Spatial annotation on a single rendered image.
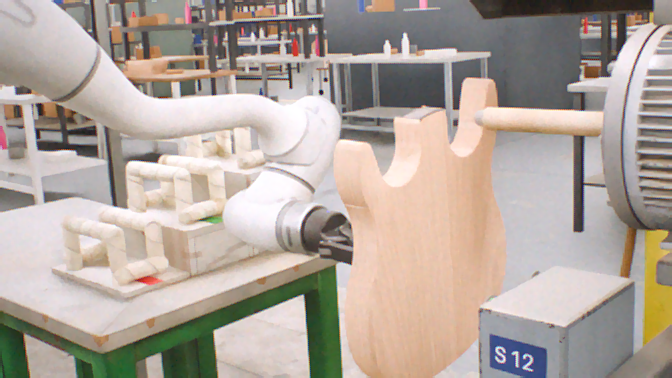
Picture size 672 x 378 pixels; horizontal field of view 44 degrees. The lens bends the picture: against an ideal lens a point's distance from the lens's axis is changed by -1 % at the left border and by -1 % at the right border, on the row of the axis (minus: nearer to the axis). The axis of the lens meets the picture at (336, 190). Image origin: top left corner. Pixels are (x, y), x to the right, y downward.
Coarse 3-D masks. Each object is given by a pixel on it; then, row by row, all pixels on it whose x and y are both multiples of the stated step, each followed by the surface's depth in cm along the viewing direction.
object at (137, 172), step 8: (128, 168) 171; (136, 168) 169; (144, 168) 167; (152, 168) 165; (160, 168) 164; (168, 168) 162; (176, 168) 161; (136, 176) 170; (144, 176) 168; (152, 176) 166; (160, 176) 163; (168, 176) 161; (176, 176) 160; (184, 176) 160
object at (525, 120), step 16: (496, 112) 116; (512, 112) 114; (528, 112) 113; (544, 112) 111; (560, 112) 110; (576, 112) 108; (592, 112) 107; (496, 128) 116; (512, 128) 114; (528, 128) 113; (544, 128) 111; (560, 128) 109; (576, 128) 108; (592, 128) 106
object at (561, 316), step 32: (544, 288) 86; (576, 288) 85; (608, 288) 85; (480, 320) 82; (512, 320) 80; (544, 320) 78; (576, 320) 78; (608, 320) 83; (480, 352) 83; (512, 352) 80; (544, 352) 78; (576, 352) 78; (608, 352) 84
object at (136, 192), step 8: (128, 176) 172; (128, 184) 172; (136, 184) 172; (128, 192) 173; (136, 192) 172; (144, 192) 174; (136, 200) 172; (144, 200) 174; (136, 208) 173; (144, 208) 174
